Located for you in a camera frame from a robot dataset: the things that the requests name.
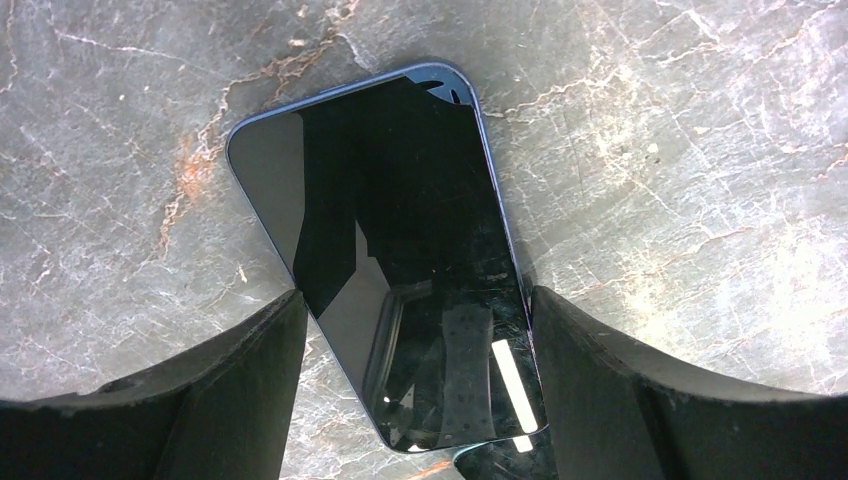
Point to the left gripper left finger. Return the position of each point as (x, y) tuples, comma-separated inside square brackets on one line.
[(219, 410)]

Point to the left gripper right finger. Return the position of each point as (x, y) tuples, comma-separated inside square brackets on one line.
[(620, 409)]

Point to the blue-edged black smartphone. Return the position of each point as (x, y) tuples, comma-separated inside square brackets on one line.
[(380, 198)]

